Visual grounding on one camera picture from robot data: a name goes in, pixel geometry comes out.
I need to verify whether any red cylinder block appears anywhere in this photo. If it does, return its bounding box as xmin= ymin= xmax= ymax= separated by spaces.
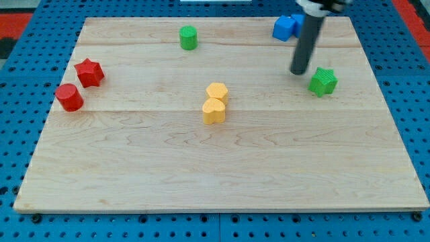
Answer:
xmin=54 ymin=83 xmax=84 ymax=112

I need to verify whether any yellow hexagon block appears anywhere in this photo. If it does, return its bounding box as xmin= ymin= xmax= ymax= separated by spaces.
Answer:
xmin=206 ymin=82 xmax=229 ymax=105

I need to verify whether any grey cylindrical robot arm stick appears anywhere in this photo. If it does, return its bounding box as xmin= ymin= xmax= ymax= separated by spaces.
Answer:
xmin=290 ymin=14 xmax=325 ymax=75

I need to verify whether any light wooden board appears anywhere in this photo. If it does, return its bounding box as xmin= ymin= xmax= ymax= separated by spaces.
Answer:
xmin=14 ymin=17 xmax=429 ymax=214

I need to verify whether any green star block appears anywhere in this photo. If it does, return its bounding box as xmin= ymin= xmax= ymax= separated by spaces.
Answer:
xmin=308 ymin=67 xmax=338 ymax=97

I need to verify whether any blue block behind stick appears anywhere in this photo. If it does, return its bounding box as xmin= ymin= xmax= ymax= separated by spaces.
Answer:
xmin=291 ymin=13 xmax=305 ymax=38

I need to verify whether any blue cube block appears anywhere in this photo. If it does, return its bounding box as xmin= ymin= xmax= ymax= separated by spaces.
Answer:
xmin=272 ymin=15 xmax=296 ymax=42

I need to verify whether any yellow heart block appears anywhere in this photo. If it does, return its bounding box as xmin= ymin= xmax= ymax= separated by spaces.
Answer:
xmin=202 ymin=97 xmax=226 ymax=125

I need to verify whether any green cylinder block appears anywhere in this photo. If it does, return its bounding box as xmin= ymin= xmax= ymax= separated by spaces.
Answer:
xmin=179 ymin=26 xmax=198 ymax=50

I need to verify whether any red star block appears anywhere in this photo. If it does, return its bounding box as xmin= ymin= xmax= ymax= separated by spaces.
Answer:
xmin=74 ymin=58 xmax=104 ymax=88

